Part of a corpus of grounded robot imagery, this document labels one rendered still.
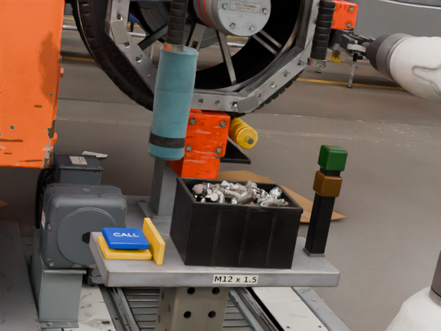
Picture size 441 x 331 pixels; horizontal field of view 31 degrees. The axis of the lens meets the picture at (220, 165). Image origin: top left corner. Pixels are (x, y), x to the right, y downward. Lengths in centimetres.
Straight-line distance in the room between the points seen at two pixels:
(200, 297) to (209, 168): 66
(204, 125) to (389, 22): 65
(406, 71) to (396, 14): 93
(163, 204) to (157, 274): 88
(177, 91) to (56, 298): 55
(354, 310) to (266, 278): 105
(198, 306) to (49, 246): 49
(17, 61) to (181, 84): 46
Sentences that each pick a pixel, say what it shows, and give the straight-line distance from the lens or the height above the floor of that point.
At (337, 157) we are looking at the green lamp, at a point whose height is 65.
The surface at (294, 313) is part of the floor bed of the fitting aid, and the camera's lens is 216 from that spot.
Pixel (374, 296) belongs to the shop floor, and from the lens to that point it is 258.
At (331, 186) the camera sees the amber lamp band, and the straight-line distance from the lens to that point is 148.
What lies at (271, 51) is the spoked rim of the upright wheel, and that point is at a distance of 214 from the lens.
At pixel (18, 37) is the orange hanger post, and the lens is 151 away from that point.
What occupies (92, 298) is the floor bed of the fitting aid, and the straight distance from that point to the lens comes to 208.
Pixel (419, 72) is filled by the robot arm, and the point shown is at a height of 83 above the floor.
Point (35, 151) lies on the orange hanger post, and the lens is 156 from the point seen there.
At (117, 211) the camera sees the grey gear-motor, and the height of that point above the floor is 38.
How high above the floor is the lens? 99
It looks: 16 degrees down
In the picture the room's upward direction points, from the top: 9 degrees clockwise
